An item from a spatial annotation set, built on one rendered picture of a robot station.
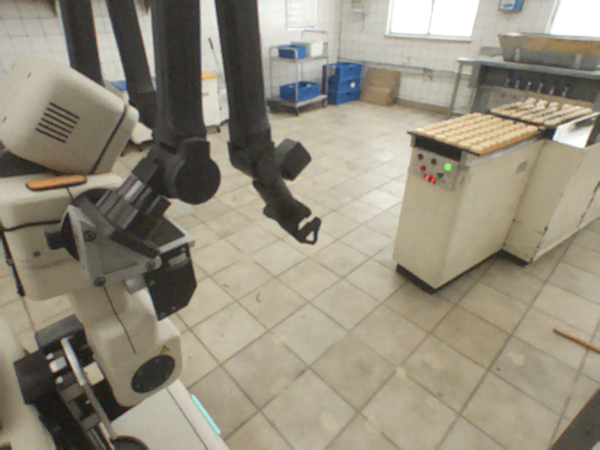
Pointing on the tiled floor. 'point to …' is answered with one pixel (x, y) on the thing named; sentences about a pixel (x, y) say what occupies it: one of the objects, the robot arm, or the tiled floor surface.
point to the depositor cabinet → (555, 197)
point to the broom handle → (577, 339)
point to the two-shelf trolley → (296, 77)
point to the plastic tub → (179, 209)
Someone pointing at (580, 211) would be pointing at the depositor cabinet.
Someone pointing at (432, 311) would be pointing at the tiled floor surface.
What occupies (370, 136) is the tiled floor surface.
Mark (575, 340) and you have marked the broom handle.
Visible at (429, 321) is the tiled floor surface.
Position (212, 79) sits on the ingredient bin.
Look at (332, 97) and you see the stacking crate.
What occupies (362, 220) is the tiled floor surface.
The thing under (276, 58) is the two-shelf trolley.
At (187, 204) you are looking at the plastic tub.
